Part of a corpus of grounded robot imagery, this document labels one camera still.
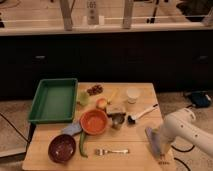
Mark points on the light green small cup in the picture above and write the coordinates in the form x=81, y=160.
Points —
x=83, y=98

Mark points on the dark red grapes bunch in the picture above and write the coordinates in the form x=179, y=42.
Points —
x=96, y=89

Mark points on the silver fork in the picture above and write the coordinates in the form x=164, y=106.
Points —
x=102, y=152

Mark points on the yellow banana toy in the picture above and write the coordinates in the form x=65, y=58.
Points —
x=111, y=97

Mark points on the small metal cup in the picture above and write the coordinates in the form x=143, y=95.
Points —
x=117, y=121

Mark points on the green plastic tray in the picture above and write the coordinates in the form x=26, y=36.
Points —
x=54, y=101

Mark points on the blue bag on floor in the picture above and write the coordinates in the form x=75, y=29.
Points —
x=200, y=99

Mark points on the white remote on counter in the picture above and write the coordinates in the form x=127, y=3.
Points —
x=92, y=12

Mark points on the purple bowl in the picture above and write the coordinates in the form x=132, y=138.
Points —
x=62, y=148

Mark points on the light blue cloth piece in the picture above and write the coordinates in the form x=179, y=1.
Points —
x=72, y=129

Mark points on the black white dish brush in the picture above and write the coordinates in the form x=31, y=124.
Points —
x=131, y=119

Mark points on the brown sponge block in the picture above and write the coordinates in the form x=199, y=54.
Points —
x=115, y=109

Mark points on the white cup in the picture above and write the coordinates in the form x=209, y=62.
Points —
x=132, y=95

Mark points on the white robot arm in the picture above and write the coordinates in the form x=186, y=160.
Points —
x=180, y=124

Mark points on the green chili pepper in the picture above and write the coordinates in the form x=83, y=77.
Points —
x=81, y=144

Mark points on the blue towel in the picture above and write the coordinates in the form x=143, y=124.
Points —
x=153, y=139

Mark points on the red yellow apple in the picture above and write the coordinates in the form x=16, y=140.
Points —
x=101, y=103

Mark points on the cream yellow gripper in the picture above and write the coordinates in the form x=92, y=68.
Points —
x=165, y=145

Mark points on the orange bowl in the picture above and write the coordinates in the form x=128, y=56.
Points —
x=94, y=122

